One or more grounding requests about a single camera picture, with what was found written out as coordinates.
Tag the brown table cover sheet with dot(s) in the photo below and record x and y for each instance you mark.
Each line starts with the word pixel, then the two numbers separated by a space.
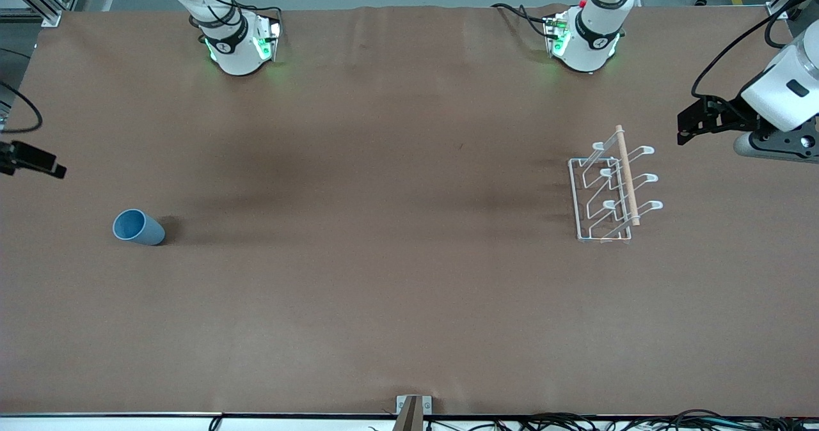
pixel 384 290

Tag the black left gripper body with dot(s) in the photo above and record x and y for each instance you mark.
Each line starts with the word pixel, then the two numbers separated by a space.
pixel 728 116

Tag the blue plastic cup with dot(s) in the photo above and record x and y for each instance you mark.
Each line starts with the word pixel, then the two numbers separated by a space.
pixel 144 229

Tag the brown wooden post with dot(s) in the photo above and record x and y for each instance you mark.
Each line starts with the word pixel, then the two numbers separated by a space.
pixel 409 418

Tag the small metal bracket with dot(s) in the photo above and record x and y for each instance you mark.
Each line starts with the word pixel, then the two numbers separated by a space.
pixel 427 405

